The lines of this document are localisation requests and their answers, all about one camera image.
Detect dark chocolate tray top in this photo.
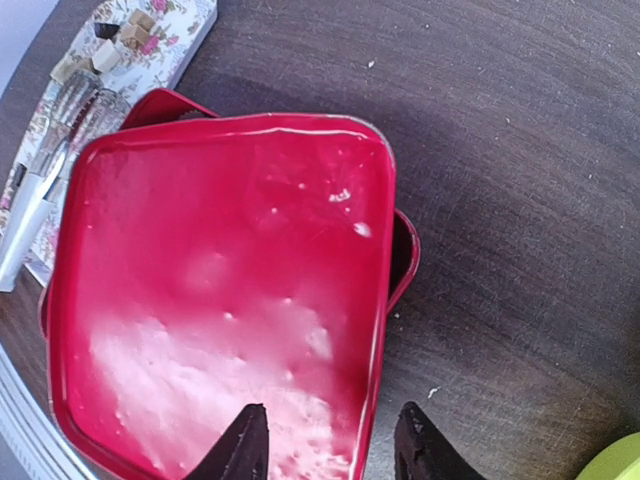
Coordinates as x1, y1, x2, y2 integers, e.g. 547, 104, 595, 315
93, 22, 120, 40

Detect floral rectangular tray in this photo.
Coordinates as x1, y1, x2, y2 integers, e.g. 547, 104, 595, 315
1, 1, 218, 292

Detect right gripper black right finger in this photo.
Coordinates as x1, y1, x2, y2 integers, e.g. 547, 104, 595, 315
394, 401, 485, 480

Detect tan square chocolate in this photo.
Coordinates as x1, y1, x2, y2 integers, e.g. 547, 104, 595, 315
119, 23, 151, 50

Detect red box base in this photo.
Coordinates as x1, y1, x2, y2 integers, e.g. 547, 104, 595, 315
37, 87, 422, 341

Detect white square chocolate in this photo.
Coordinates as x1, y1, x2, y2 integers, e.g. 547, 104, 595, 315
91, 40, 122, 74

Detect metal tongs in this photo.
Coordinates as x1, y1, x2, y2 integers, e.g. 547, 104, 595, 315
1, 69, 126, 292

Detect lime green bowl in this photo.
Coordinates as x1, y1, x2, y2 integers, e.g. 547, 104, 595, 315
576, 432, 640, 480

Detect red box lid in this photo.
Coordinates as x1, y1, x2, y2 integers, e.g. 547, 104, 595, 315
47, 113, 396, 479

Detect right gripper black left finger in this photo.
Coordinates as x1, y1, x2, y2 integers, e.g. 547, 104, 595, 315
185, 404, 270, 480

